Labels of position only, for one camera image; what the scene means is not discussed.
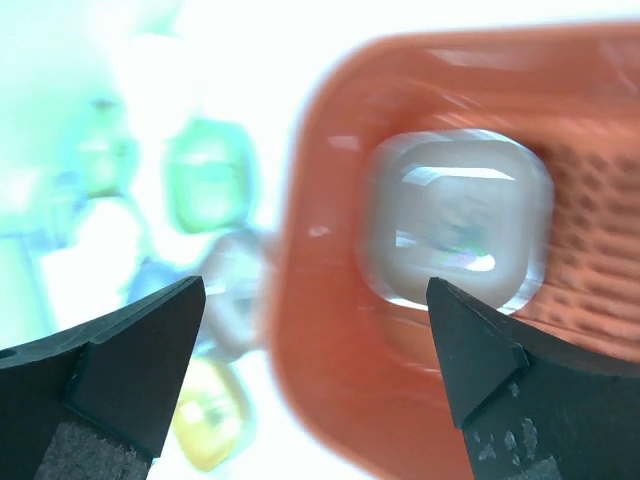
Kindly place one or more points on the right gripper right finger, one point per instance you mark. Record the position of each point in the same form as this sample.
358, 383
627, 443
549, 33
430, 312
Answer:
531, 405

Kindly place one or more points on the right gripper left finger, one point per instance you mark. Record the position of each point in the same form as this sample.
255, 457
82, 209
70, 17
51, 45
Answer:
96, 401

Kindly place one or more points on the yellow plate front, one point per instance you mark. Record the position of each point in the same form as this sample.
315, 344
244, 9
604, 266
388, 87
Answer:
212, 415

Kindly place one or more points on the purple plate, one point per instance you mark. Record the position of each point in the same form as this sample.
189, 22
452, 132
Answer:
151, 276

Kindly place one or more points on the brown plate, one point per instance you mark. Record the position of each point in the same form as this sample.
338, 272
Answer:
470, 206
233, 274

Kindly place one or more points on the orange plastic bin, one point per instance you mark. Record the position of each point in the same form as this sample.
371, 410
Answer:
363, 374

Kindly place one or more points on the cream plate middle left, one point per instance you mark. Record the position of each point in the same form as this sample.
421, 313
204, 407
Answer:
108, 241

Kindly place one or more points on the green plate back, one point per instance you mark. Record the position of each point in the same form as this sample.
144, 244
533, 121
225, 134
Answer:
105, 149

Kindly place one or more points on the green plate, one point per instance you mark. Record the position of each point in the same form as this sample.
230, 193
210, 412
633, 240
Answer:
105, 149
210, 176

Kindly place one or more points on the green plate middle right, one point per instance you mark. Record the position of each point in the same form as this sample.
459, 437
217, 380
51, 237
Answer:
210, 176

